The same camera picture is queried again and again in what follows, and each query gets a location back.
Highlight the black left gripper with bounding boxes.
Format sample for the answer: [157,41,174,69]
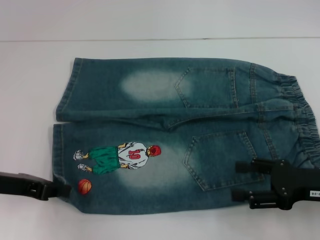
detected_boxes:
[0,171,72,201]

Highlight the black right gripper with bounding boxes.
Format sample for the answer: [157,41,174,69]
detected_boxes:
[231,158,320,210]

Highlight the blue denim shorts with print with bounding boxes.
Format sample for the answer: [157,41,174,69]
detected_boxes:
[51,57,320,216]

